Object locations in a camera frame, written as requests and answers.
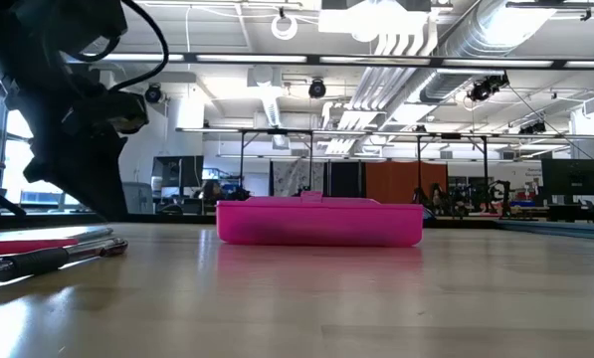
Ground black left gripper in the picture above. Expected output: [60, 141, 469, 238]
[0, 49, 129, 223]

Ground grey pen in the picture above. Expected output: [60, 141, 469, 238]
[52, 227, 114, 245]

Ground pink pen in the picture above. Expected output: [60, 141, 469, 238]
[0, 238, 80, 258]

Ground black pen with grip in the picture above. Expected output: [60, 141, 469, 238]
[0, 237, 129, 283]

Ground pink plastic supply box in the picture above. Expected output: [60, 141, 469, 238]
[215, 191, 425, 249]

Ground grey storage bin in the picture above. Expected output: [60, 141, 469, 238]
[121, 181, 154, 215]

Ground black computer monitor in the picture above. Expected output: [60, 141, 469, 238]
[541, 158, 594, 196]
[150, 155, 205, 190]

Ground person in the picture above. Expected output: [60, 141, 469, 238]
[201, 179, 224, 203]

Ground black crossbar with lights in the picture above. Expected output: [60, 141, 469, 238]
[65, 52, 594, 71]

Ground black partition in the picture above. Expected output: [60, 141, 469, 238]
[328, 161, 363, 198]

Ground orange partition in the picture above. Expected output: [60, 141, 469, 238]
[364, 161, 449, 204]

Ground white ceiling pipes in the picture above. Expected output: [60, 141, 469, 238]
[320, 0, 442, 155]

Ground black ceiling spotlight cluster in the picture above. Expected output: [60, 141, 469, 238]
[468, 72, 510, 103]

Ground background robot arms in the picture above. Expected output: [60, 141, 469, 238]
[410, 178, 514, 218]

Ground blue mat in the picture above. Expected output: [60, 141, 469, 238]
[495, 219, 594, 243]

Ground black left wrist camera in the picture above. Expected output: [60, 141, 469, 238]
[62, 90, 149, 136]

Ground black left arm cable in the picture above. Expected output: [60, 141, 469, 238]
[67, 0, 171, 93]

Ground black background workstation frame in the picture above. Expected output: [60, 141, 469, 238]
[370, 132, 492, 200]
[176, 126, 317, 193]

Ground white coiled cable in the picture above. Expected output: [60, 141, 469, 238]
[270, 13, 299, 41]

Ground silver ventilation duct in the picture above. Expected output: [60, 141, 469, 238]
[418, 0, 559, 103]

